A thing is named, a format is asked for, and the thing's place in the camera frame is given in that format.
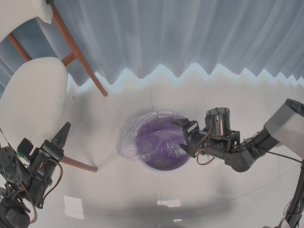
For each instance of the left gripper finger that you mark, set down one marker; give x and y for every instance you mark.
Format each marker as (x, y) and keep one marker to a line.
(65, 136)
(57, 141)

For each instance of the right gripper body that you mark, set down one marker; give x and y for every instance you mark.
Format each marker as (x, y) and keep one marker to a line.
(193, 139)

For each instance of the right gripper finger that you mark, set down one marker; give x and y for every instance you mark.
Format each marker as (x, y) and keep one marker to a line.
(182, 122)
(186, 149)

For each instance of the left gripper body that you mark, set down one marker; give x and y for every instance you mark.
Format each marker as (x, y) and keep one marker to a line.
(41, 174)

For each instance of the purple plastic bag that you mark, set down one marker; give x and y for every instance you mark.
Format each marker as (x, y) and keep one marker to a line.
(133, 139)

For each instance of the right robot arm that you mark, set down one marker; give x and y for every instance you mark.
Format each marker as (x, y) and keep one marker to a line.
(277, 127)

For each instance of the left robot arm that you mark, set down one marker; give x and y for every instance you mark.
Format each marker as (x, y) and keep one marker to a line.
(10, 212)

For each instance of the white cushioned wooden chair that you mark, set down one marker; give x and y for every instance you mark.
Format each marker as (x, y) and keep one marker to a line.
(35, 91)

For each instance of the pale blue curtain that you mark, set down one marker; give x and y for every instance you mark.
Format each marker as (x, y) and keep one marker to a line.
(166, 20)

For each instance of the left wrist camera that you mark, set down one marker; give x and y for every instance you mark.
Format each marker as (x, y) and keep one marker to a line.
(25, 146)

